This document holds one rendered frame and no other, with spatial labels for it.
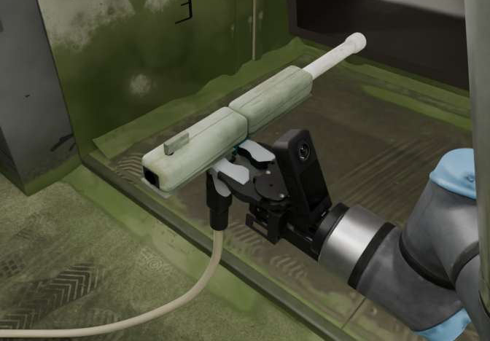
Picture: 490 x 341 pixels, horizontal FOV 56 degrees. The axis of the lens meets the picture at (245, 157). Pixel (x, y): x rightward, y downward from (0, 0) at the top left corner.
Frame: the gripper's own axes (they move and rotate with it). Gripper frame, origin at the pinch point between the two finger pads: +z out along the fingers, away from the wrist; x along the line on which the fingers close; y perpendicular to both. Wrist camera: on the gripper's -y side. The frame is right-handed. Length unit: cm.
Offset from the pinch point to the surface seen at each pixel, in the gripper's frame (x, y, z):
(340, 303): 18, 45, -20
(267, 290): 10.7, 47.0, -6.1
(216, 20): 74, 34, 67
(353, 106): 92, 55, 18
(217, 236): -1.5, 18.3, -1.9
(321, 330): 10, 45, -20
